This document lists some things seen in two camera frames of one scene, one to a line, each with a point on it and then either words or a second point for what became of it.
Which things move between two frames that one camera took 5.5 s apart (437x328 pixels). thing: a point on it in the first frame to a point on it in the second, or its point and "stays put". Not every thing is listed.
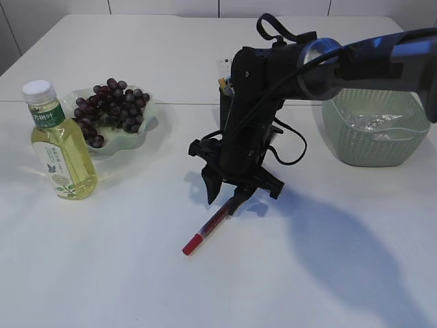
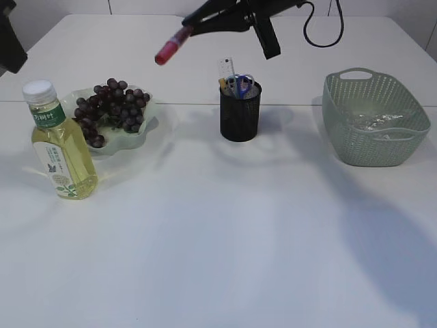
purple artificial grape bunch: (110, 105) stays put
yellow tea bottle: (61, 143) stays put
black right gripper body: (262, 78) to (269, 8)
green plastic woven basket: (375, 128) stays put
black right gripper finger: (213, 180) to (268, 36)
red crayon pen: (196, 238) to (173, 46)
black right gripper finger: (241, 194) to (220, 16)
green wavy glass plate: (121, 141) stays put
